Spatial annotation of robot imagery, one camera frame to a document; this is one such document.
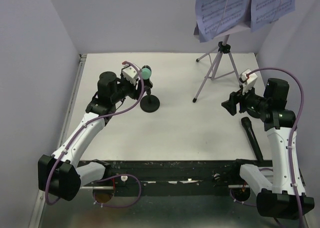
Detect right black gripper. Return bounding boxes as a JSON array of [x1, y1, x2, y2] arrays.
[[221, 80, 269, 116]]

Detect black microphone stand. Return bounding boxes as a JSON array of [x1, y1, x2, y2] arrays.
[[140, 79, 160, 113]]

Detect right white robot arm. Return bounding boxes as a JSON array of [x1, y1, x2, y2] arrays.
[[221, 75, 315, 220]]

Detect green toy microphone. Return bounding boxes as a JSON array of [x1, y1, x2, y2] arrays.
[[140, 65, 152, 80]]

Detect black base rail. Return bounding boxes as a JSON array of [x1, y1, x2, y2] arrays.
[[79, 158, 266, 198]]

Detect black microphone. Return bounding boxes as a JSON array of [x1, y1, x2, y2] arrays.
[[240, 116, 264, 163]]

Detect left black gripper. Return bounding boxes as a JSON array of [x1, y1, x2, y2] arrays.
[[112, 68, 150, 104]]

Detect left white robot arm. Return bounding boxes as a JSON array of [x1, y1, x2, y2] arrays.
[[37, 69, 152, 205]]

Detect silver tripod music stand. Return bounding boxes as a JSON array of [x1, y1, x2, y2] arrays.
[[192, 34, 243, 103]]

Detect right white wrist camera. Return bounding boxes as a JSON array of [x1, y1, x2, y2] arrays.
[[239, 69, 258, 95]]

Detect left sheet music page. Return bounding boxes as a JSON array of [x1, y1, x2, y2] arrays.
[[194, 0, 250, 43]]

